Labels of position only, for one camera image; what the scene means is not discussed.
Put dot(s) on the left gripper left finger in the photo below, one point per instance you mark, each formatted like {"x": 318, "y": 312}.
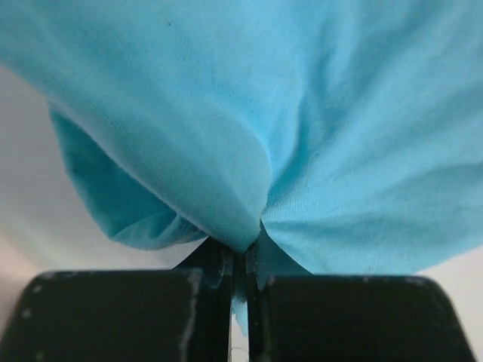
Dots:
{"x": 178, "y": 314}

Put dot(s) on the light blue t shirt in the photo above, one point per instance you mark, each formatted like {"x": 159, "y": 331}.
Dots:
{"x": 351, "y": 131}

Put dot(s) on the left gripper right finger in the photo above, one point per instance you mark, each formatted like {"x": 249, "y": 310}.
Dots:
{"x": 294, "y": 315}

